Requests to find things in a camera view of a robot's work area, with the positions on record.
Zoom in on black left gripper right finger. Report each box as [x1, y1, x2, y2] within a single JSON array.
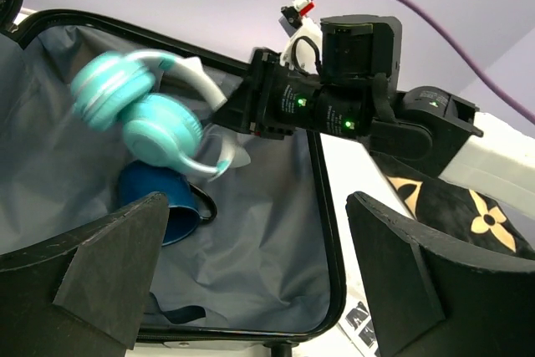
[[346, 191, 534, 356]]

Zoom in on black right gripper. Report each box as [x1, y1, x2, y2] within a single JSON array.
[[211, 15, 402, 140]]

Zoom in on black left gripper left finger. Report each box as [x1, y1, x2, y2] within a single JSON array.
[[1, 193, 168, 356]]

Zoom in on black floral towel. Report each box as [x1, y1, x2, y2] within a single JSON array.
[[372, 155, 534, 260]]

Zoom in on blue enamel mug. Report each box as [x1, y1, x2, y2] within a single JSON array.
[[118, 161, 218, 247]]

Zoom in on teal headphones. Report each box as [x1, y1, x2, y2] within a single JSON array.
[[70, 48, 251, 180]]

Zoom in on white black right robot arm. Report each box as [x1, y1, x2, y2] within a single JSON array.
[[212, 15, 534, 216]]

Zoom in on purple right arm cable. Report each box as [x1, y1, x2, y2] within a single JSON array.
[[311, 0, 535, 124]]

